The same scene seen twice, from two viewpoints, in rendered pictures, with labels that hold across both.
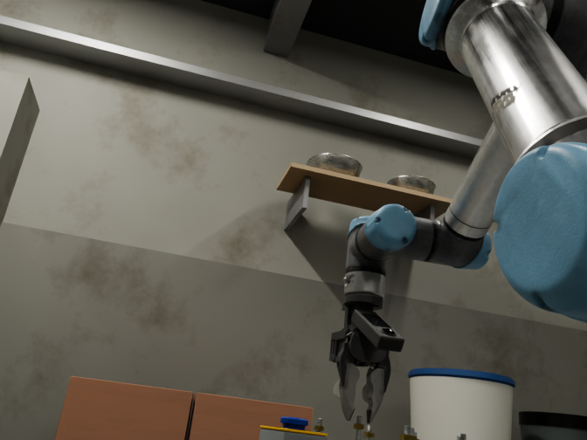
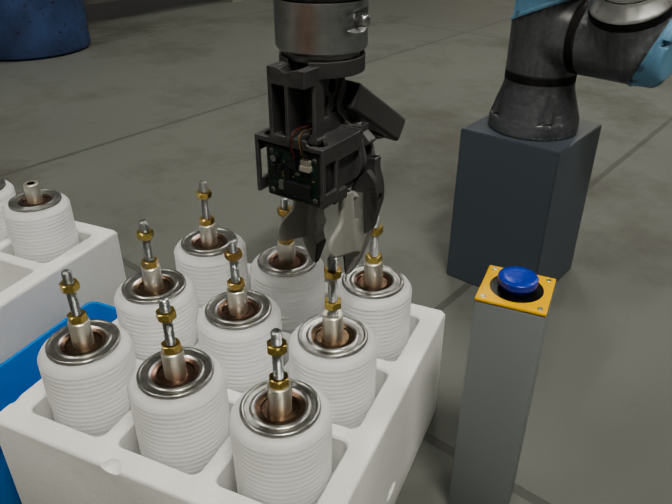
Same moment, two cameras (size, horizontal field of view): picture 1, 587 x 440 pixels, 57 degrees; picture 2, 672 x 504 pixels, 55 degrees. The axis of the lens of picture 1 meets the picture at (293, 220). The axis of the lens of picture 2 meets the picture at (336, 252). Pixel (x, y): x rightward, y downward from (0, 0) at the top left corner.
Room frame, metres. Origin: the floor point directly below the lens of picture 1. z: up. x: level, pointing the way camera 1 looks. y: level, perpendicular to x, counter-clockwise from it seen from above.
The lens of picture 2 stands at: (1.30, 0.29, 0.68)
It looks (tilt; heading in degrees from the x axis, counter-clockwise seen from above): 30 degrees down; 233
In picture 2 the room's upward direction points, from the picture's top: straight up
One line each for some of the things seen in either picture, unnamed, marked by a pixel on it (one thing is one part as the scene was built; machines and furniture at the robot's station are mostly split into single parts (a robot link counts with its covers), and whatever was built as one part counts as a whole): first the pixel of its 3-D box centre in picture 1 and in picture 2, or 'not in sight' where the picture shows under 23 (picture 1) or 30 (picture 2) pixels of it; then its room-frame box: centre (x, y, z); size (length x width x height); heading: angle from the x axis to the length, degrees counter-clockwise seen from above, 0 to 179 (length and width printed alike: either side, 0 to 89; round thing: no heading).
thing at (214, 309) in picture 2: not in sight; (238, 309); (1.03, -0.25, 0.25); 0.08 x 0.08 x 0.01
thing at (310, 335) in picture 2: not in sight; (332, 335); (0.97, -0.15, 0.25); 0.08 x 0.08 x 0.01
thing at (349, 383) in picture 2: not in sight; (333, 399); (0.97, -0.15, 0.16); 0.10 x 0.10 x 0.18
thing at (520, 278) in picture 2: (293, 425); (517, 283); (0.82, -0.04, 0.32); 0.04 x 0.04 x 0.02
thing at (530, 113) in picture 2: not in sight; (536, 98); (0.37, -0.37, 0.35); 0.15 x 0.15 x 0.10
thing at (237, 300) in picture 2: not in sight; (237, 300); (1.03, -0.25, 0.26); 0.02 x 0.02 x 0.03
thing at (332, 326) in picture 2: not in sight; (332, 326); (0.97, -0.15, 0.26); 0.02 x 0.02 x 0.03
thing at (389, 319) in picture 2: not in sight; (370, 340); (0.86, -0.21, 0.16); 0.10 x 0.10 x 0.18
